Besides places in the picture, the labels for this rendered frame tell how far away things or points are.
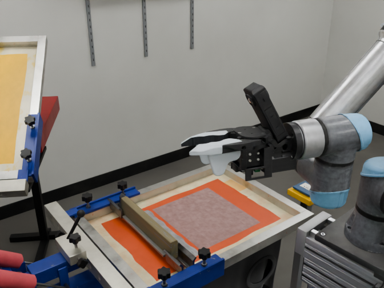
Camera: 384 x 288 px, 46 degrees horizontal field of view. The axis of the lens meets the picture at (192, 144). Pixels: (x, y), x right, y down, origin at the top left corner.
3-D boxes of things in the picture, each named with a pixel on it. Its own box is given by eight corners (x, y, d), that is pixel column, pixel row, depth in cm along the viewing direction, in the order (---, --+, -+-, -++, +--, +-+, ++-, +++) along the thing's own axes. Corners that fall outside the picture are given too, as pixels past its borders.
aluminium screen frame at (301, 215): (220, 167, 224) (220, 160, 222) (313, 221, 182) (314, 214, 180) (71, 222, 181) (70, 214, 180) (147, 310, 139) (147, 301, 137)
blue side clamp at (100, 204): (135, 199, 199) (134, 186, 196) (140, 204, 195) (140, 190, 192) (71, 223, 183) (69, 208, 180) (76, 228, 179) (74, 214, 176)
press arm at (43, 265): (78, 256, 156) (76, 244, 154) (85, 266, 152) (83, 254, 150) (28, 277, 147) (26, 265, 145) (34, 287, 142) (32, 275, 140)
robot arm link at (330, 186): (324, 182, 101) (330, 138, 97) (355, 208, 92) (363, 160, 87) (293, 187, 99) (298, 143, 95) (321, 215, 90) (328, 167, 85)
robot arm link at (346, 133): (371, 159, 87) (379, 119, 84) (322, 168, 84) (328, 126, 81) (347, 143, 94) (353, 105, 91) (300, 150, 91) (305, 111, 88)
